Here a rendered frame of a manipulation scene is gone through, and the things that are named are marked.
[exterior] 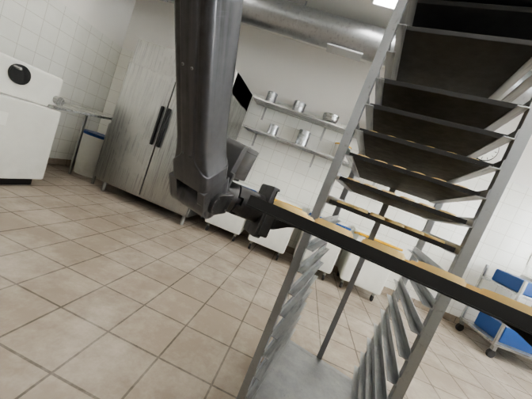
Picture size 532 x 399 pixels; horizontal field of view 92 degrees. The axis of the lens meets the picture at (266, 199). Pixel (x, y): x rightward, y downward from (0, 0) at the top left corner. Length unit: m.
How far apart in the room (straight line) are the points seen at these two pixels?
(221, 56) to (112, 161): 3.71
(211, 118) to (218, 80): 0.04
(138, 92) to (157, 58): 0.49
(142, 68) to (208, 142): 3.65
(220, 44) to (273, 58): 4.13
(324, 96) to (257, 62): 1.15
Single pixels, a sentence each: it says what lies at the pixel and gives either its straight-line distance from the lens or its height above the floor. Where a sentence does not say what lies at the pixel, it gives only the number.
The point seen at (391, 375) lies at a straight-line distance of 1.10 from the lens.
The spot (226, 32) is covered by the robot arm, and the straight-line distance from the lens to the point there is 0.29.
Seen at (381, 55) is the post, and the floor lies 1.56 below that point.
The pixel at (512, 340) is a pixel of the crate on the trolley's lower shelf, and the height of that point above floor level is 0.27.
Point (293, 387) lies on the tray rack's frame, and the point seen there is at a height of 0.15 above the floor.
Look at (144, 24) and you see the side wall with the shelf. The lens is 5.42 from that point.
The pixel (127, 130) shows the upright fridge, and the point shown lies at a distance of 3.87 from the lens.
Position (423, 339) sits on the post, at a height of 0.76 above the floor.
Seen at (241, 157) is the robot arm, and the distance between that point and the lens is 0.44.
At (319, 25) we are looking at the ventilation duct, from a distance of 3.37.
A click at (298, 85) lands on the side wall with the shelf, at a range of 4.22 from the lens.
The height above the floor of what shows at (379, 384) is 0.50.
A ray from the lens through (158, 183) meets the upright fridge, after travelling 3.57.
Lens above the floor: 1.07
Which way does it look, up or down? 6 degrees down
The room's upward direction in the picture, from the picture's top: 21 degrees clockwise
